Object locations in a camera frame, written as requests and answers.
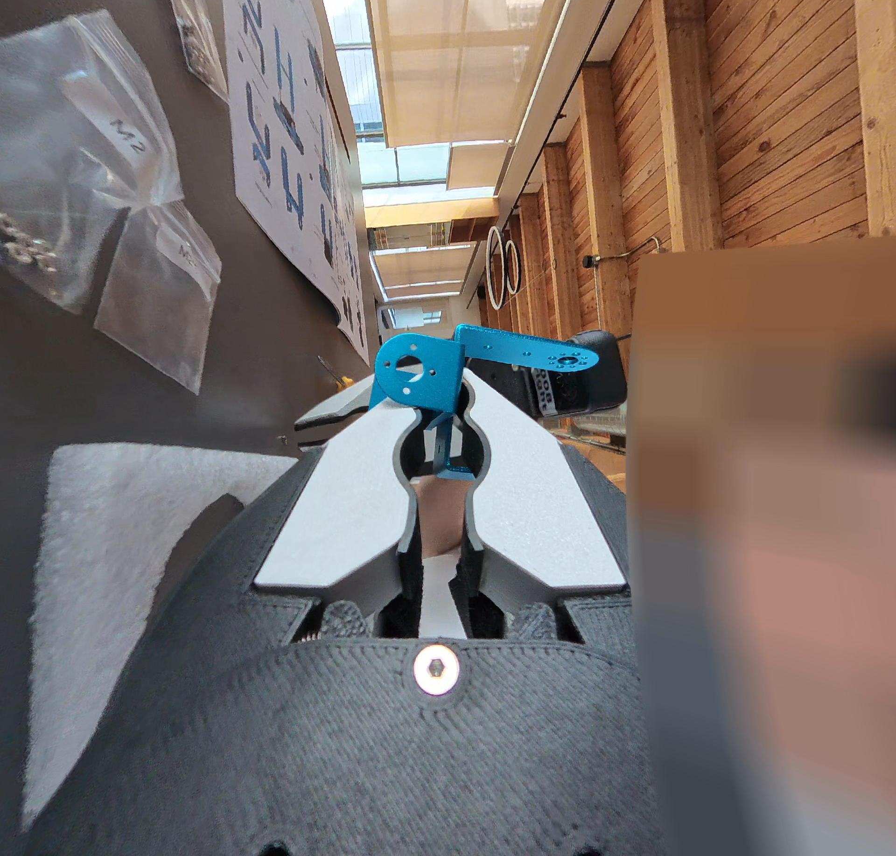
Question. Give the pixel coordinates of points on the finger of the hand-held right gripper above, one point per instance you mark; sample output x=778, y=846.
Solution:
x=332, y=408

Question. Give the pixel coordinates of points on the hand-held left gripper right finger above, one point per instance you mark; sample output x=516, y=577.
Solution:
x=539, y=513

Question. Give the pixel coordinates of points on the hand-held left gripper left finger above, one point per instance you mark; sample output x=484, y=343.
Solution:
x=336, y=513

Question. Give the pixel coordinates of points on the blue metal robot arm bracket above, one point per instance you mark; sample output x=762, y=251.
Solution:
x=413, y=373

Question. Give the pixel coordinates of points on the person's right forearm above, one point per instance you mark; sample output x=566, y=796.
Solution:
x=442, y=520

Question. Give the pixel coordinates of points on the small clear plastic zip bag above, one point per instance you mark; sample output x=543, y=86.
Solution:
x=161, y=310

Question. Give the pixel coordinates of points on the white foam sheet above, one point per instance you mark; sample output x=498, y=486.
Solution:
x=105, y=590

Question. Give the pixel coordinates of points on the printed instruction sheet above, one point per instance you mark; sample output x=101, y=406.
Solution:
x=280, y=170

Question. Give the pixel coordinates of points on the small beige roller blind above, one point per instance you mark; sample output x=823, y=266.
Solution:
x=479, y=167

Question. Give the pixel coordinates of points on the white linear ceiling light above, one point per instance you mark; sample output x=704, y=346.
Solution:
x=553, y=79

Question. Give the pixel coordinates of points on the pile of metal screws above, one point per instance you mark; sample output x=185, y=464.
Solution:
x=24, y=247

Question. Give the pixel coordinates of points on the large beige roller blind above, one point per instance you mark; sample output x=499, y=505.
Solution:
x=448, y=51

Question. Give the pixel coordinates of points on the large clear plastic zip bag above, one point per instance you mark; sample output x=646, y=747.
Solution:
x=70, y=135

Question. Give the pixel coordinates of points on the narrow clear plastic zip bag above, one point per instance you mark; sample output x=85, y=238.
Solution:
x=192, y=23

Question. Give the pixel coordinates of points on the metal wall conduit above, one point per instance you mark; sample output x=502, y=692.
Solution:
x=630, y=252

